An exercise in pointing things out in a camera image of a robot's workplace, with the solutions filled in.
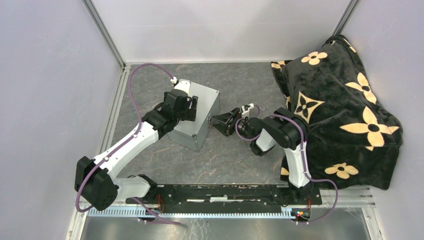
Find black floral blanket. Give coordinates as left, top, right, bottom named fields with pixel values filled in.
left=270, top=34, right=403, bottom=190

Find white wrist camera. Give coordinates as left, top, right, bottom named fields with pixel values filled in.
left=240, top=103, right=255, bottom=119
left=170, top=76, right=191, bottom=96

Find grey metal case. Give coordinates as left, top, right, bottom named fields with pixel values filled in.
left=167, top=81, right=220, bottom=152

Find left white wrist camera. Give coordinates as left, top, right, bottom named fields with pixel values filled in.
left=170, top=76, right=191, bottom=96

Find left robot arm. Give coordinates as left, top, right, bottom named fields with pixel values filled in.
left=74, top=89, right=199, bottom=213

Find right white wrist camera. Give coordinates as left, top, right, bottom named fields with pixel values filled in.
left=240, top=103, right=255, bottom=119

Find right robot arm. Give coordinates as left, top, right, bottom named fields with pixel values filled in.
left=210, top=103, right=314, bottom=204

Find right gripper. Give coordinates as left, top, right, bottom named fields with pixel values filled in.
left=210, top=107, right=254, bottom=142

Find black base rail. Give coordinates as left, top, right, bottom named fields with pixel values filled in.
left=141, top=184, right=323, bottom=214

